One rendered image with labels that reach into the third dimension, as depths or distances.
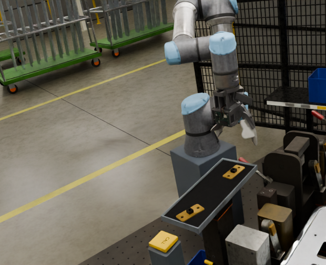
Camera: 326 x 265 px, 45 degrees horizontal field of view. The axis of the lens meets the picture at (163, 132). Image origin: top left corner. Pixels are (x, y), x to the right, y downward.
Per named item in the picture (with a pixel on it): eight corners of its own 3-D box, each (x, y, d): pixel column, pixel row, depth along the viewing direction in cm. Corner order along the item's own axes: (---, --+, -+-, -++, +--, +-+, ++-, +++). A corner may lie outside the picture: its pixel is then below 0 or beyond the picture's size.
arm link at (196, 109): (185, 122, 169) (180, 93, 164) (216, 119, 167) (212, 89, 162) (183, 135, 159) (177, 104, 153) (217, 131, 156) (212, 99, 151)
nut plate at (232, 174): (231, 179, 131) (231, 176, 130) (222, 176, 134) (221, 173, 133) (245, 167, 136) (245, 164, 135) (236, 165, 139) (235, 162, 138)
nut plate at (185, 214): (182, 222, 115) (182, 218, 115) (175, 216, 118) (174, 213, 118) (205, 209, 119) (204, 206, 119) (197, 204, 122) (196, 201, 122)
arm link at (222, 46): (234, 29, 117) (236, 36, 110) (237, 64, 122) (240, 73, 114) (207, 33, 119) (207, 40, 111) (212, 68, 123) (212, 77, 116)
